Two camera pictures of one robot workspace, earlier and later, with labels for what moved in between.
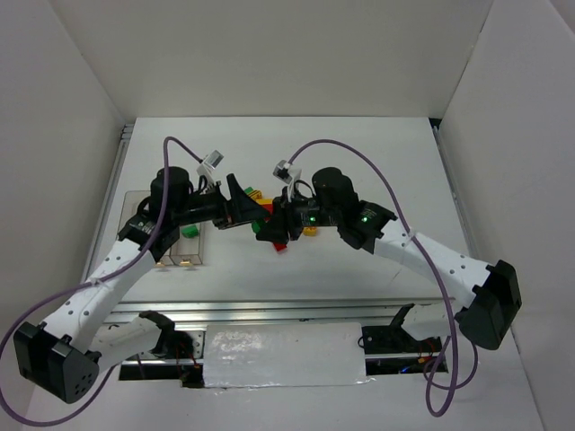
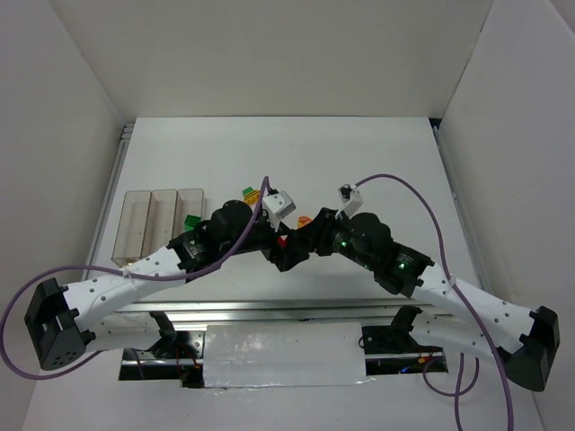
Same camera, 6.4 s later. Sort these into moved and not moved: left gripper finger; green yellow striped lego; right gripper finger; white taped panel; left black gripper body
Moved: left black gripper body; left gripper finger; right gripper finger
Not moved: green yellow striped lego; white taped panel
